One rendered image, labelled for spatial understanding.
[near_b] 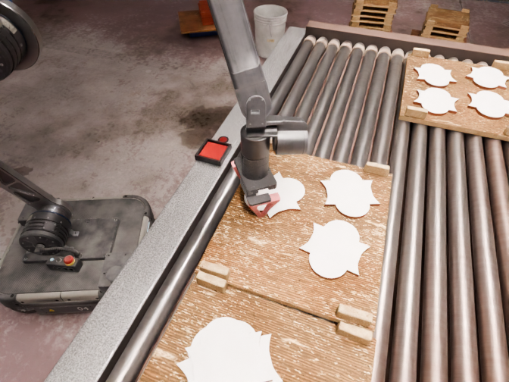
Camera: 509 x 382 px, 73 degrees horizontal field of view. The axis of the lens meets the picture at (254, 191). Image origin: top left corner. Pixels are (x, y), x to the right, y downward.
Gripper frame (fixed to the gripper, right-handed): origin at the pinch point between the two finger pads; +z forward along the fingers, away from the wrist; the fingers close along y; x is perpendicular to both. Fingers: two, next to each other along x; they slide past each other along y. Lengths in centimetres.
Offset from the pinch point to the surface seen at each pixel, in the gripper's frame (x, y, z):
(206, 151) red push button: 6.4, 21.1, 1.6
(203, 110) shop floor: -19, 173, 94
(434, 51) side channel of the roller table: -89, 49, 1
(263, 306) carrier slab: 6.4, -24.4, 1.1
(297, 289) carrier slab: -0.7, -23.3, 1.0
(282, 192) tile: -7.0, -0.4, 0.0
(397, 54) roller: -75, 53, 1
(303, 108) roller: -27.3, 32.4, 2.1
